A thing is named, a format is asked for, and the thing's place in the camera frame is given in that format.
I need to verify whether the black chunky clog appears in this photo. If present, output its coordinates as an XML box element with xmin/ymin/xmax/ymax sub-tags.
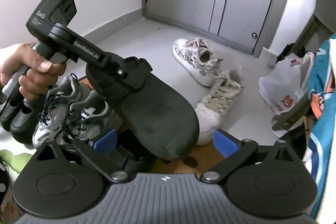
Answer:
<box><xmin>10</xmin><ymin>100</ymin><xmax>44</xmax><ymax>144</ymax></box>
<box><xmin>1</xmin><ymin>100</ymin><xmax>22</xmax><ymax>132</ymax></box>

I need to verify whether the green leaf mat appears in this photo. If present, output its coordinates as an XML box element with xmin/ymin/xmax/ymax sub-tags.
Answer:
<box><xmin>1</xmin><ymin>149</ymin><xmax>36</xmax><ymax>184</ymax></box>

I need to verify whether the white plastic bag red print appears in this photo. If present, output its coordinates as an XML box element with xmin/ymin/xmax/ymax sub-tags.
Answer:
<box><xmin>259</xmin><ymin>53</ymin><xmax>303</xmax><ymax>115</ymax></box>

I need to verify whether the white patterned sneaker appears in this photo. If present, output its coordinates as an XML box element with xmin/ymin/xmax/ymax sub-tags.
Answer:
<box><xmin>173</xmin><ymin>38</ymin><xmax>223</xmax><ymax>88</ymax></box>

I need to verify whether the person left hand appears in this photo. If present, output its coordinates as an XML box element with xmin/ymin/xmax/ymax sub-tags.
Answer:
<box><xmin>1</xmin><ymin>43</ymin><xmax>66</xmax><ymax>101</ymax></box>

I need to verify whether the grey sneaker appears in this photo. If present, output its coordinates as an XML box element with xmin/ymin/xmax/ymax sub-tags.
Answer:
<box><xmin>61</xmin><ymin>90</ymin><xmax>123</xmax><ymax>143</ymax></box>
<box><xmin>32</xmin><ymin>73</ymin><xmax>91</xmax><ymax>148</ymax></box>

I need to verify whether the white sneaker with beige laces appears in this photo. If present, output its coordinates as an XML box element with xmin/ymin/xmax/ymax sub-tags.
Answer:
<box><xmin>195</xmin><ymin>67</ymin><xmax>243</xmax><ymax>145</ymax></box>

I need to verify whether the black slipper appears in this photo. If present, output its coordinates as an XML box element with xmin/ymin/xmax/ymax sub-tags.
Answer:
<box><xmin>86</xmin><ymin>57</ymin><xmax>199</xmax><ymax>160</ymax></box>

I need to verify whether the dark slipper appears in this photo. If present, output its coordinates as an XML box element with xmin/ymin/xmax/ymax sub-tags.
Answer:
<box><xmin>111</xmin><ymin>130</ymin><xmax>157</xmax><ymax>174</ymax></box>

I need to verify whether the orange cat-shaped floor mat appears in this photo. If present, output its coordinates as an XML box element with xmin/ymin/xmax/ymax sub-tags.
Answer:
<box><xmin>84</xmin><ymin>79</ymin><xmax>223</xmax><ymax>174</ymax></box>

